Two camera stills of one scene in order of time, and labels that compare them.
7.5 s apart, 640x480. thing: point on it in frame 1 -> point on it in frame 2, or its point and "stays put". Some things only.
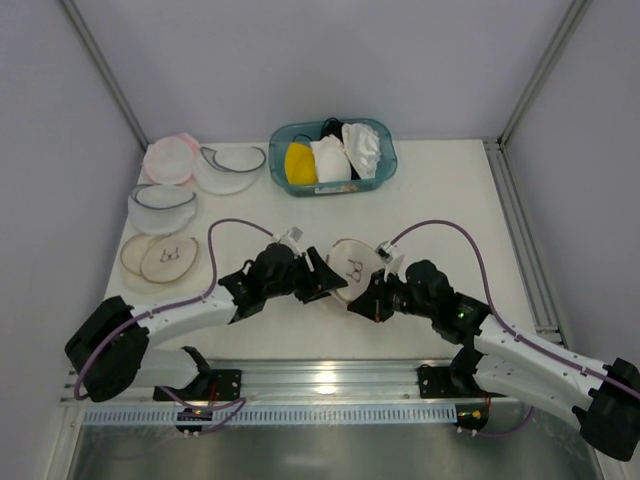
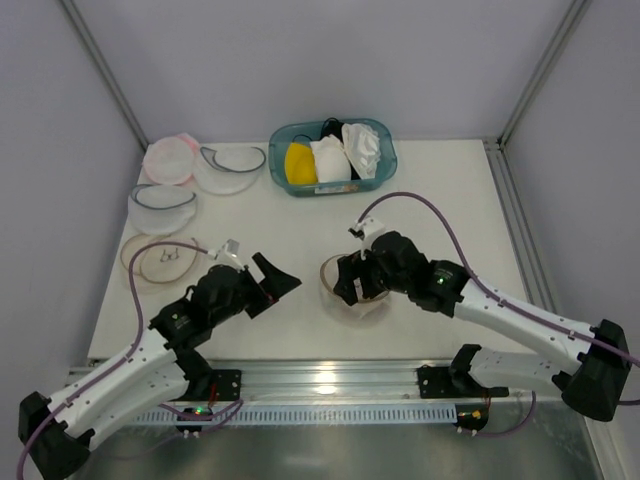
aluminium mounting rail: x=324 y=381 stays put
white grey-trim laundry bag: x=229 y=170 stays put
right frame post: x=576 y=12 stays put
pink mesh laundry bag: x=169 y=159 stays put
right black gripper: x=378 y=292 -> x=361 y=273
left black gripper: x=306 y=275 -> x=256 y=291
